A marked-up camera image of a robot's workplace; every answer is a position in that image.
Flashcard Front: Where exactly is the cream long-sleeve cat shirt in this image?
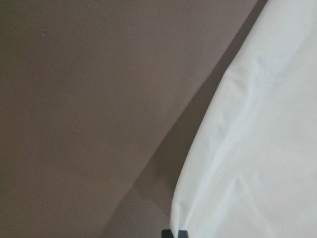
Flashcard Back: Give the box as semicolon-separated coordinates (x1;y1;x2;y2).
170;0;317;238

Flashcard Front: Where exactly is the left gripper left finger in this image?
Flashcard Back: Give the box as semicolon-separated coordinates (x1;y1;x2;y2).
161;230;173;238

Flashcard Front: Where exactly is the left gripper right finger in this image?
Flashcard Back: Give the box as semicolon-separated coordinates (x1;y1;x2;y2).
177;230;188;238

